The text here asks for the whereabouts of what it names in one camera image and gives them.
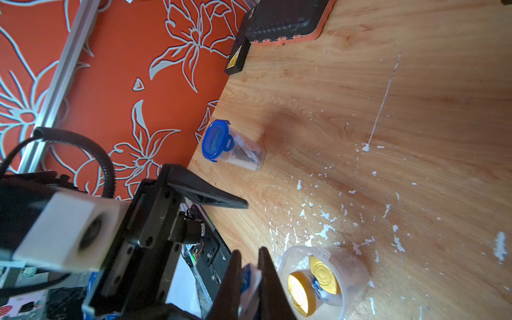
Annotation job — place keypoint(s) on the clear plastic container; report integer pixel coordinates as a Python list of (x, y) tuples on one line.
[(240, 151), (351, 273)]

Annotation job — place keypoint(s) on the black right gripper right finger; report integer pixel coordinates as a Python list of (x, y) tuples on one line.
[(273, 303)]

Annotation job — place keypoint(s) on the white blue toothpaste tube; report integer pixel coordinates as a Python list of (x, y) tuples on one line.
[(249, 299)]

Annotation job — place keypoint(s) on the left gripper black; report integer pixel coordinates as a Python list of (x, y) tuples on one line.
[(132, 279)]

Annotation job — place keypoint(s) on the white bottle yellow cap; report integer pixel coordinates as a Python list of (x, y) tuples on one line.
[(302, 293), (324, 276)]

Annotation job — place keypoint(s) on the black tool case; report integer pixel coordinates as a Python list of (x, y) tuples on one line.
[(273, 22)]

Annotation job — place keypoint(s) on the aluminium frame post left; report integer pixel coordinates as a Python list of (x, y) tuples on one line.
[(40, 95)]

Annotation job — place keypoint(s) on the blue lid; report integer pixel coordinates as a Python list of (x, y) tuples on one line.
[(217, 140)]

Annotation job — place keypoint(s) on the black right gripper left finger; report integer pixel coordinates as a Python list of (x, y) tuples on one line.
[(226, 304)]

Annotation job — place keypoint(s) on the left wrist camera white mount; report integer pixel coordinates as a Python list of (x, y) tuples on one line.
[(68, 232)]

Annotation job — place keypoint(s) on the black box yellow label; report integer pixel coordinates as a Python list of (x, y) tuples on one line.
[(241, 47)]

